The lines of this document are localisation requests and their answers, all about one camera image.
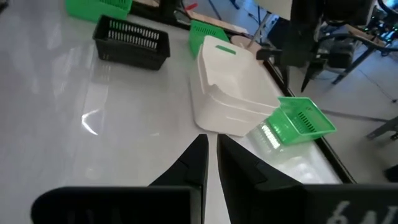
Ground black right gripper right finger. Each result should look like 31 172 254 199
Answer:
216 133 398 224

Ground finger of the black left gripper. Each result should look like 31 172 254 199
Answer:
279 65 290 90
300 67 318 93

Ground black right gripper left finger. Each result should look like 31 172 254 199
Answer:
30 133 210 224

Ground white plastic storage bin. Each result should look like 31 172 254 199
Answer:
188 55 274 138
196 35 280 114

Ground green slotted plastic basket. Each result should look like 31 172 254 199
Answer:
64 0 134 23
188 19 231 59
266 96 338 146

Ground black slotted plastic basket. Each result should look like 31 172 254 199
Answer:
92 14 171 71

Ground wooden workbench with metal legs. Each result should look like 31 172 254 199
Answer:
329 24 398 86

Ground wooden table side board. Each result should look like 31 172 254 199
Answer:
186 11 249 35

